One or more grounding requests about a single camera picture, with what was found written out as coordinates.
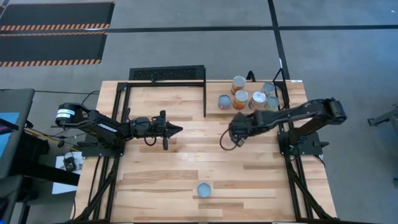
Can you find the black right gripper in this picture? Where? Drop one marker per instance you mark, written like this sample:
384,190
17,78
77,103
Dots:
244,123

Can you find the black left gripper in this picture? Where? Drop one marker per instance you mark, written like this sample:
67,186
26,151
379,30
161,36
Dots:
165,143

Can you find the orange corn can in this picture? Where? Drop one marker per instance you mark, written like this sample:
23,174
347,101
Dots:
240,99
238,83

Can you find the peaches can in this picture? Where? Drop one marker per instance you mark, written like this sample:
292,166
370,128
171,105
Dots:
257,100

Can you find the white teal carrots can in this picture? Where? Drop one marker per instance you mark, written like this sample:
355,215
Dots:
268,88

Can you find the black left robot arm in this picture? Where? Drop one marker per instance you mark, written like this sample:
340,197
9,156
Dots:
102,124

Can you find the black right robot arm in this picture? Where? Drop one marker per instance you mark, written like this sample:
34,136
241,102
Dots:
295,113

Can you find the teal orange slice can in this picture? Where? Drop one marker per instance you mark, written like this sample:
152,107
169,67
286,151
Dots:
204,189

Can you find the white paper sheet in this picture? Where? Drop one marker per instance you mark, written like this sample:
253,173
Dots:
62,183

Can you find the black stand leg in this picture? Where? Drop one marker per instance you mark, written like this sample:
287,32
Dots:
384,116

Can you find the black hazard striped floor mat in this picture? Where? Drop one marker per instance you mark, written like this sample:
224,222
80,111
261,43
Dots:
49,48
56,14

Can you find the blue laptop screen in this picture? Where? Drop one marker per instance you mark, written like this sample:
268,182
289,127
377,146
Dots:
7,130

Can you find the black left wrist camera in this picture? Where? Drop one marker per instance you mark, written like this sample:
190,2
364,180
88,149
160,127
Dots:
157,124

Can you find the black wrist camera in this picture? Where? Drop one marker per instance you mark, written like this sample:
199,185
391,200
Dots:
157,124
238,140

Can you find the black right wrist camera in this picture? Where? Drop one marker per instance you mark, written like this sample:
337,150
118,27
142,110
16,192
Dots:
238,140

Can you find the black metal rail stand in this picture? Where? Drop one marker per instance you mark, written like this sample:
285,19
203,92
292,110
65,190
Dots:
285,93
204,93

